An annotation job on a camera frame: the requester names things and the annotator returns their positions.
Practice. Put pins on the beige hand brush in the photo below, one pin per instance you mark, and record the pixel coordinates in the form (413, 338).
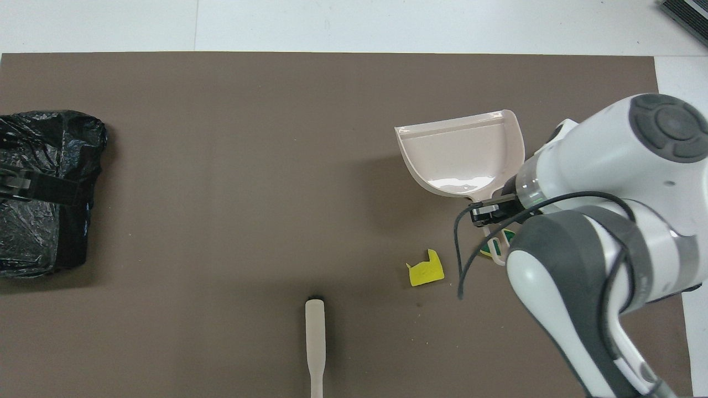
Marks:
(315, 331)

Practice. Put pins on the notched yellow sponge piece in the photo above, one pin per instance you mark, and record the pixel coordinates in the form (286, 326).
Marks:
(426, 272)

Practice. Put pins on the brown table mat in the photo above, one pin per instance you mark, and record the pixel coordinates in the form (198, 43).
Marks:
(221, 166)

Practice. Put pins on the beige plastic dustpan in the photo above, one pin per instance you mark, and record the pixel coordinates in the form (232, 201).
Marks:
(459, 160)

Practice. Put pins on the bin with black bag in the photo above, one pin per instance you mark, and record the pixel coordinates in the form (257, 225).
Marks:
(44, 243)

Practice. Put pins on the dark ribbed device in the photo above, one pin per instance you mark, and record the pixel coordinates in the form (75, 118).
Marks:
(688, 14)

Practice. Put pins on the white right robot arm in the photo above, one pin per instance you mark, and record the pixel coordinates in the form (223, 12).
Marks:
(608, 155)

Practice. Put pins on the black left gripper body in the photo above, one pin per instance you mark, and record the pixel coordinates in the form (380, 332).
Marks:
(14, 179)

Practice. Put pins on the green and yellow sponge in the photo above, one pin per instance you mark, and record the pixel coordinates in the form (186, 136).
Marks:
(509, 236)

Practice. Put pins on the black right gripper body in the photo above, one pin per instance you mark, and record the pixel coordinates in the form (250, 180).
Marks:
(514, 203)

